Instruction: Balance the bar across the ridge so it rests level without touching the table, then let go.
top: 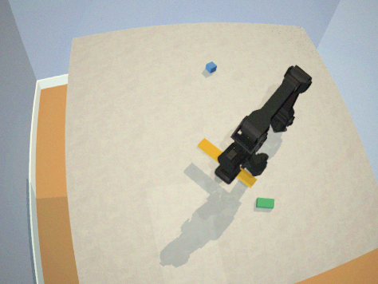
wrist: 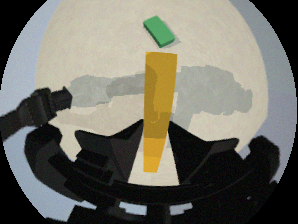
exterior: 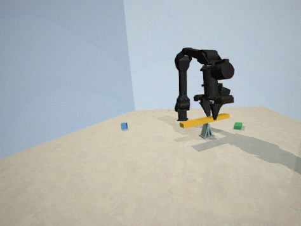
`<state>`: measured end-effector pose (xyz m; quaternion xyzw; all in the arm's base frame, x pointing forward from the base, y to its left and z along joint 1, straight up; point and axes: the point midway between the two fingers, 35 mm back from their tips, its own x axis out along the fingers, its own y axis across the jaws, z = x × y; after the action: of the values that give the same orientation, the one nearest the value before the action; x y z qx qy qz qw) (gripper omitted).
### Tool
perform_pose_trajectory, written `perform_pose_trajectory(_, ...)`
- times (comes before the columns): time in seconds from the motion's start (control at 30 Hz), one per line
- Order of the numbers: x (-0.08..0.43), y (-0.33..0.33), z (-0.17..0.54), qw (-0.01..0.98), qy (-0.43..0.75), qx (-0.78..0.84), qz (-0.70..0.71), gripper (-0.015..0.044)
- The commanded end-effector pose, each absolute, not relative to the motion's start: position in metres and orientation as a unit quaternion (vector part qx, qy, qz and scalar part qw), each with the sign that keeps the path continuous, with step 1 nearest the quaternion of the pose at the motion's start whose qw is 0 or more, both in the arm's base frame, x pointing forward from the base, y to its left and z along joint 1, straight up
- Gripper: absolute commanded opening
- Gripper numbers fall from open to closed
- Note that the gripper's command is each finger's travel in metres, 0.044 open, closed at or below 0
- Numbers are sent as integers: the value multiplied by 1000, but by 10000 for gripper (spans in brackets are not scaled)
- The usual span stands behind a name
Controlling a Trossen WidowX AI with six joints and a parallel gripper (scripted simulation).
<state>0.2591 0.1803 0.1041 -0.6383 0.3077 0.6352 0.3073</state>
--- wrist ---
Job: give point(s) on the yellow bar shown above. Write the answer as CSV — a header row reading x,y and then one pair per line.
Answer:
x,y
159,87

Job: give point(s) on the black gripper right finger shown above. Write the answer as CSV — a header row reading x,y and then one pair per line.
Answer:
x,y
190,152

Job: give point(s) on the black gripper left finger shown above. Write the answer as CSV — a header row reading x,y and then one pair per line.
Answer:
x,y
120,147

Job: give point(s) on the green rectangular block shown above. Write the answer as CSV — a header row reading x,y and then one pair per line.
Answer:
x,y
160,33

